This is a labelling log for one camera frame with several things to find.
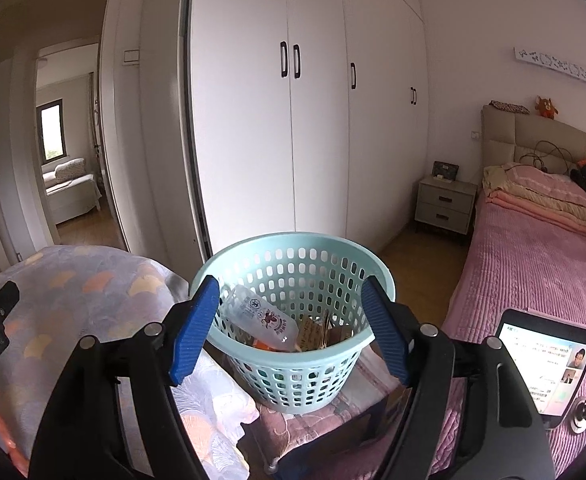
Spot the beige nightstand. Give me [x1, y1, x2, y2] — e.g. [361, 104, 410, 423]
[413, 175, 479, 247]

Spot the teal plastic laundry basket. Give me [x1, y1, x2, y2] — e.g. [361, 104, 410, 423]
[189, 232, 397, 415]

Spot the white wardrobe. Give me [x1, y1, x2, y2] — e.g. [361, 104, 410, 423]
[187, 0, 430, 263]

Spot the tablet with lit screen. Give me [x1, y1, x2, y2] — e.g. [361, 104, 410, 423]
[495, 308, 586, 417]

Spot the grey patterned blanket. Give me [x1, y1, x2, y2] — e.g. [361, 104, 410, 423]
[0, 245, 262, 480]

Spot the orange plush toy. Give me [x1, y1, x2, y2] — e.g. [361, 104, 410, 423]
[532, 94, 560, 121]

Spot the white sofa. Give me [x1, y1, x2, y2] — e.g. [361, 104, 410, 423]
[41, 157, 102, 226]

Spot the clear plastic bottle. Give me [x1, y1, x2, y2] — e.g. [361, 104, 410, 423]
[219, 284, 300, 352]

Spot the beige folded cloth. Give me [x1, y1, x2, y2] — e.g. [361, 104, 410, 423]
[482, 165, 512, 191]

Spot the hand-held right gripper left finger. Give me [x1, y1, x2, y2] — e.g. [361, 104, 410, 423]
[28, 275, 222, 480]

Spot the pink cushioned stool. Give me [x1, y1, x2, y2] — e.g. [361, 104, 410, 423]
[237, 347, 410, 477]

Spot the window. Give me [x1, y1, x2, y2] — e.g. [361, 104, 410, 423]
[35, 101, 67, 164]

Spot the brown cardboard carton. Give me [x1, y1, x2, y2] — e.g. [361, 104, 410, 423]
[295, 309, 357, 354]

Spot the person's left hand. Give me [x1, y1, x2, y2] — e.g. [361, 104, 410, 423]
[0, 373, 30, 477]

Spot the black cable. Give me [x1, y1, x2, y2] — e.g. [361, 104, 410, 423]
[517, 139, 572, 174]

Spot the beige bed headboard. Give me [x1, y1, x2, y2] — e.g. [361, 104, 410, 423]
[480, 104, 586, 187]

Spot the leopard print pouch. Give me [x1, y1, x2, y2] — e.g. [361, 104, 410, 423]
[488, 100, 530, 115]

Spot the white wall decoration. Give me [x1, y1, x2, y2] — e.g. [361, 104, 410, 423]
[514, 45, 586, 94]

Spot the folded pink blanket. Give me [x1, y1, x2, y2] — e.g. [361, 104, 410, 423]
[485, 162, 586, 242]

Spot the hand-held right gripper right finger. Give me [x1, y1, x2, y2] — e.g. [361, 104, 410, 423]
[361, 275, 556, 480]

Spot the dark picture frame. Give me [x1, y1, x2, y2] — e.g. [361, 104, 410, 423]
[431, 160, 460, 181]

